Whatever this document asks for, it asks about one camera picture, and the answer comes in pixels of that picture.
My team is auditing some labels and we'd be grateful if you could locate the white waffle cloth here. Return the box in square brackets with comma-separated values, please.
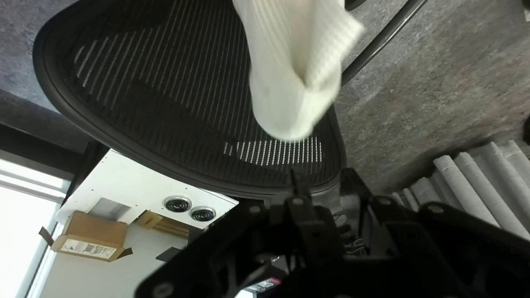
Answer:
[231, 0, 366, 144]

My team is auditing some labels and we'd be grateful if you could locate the black mesh office chair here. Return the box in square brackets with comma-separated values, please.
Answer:
[32, 0, 429, 202]

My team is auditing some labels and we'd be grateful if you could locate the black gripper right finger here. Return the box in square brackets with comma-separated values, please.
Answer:
[340, 167, 530, 298]

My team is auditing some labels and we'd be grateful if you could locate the cardboard box with label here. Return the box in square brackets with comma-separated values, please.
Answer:
[39, 210, 135, 263]

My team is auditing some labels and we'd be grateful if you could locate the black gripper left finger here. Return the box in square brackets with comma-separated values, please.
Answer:
[135, 167, 348, 298]

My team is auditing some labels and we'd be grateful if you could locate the white paper roll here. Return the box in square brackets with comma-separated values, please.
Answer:
[453, 151, 530, 240]
[484, 139, 530, 192]
[431, 154, 504, 228]

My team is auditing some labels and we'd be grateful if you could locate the flat brown cardboard piece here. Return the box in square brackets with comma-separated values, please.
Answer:
[135, 209, 193, 240]

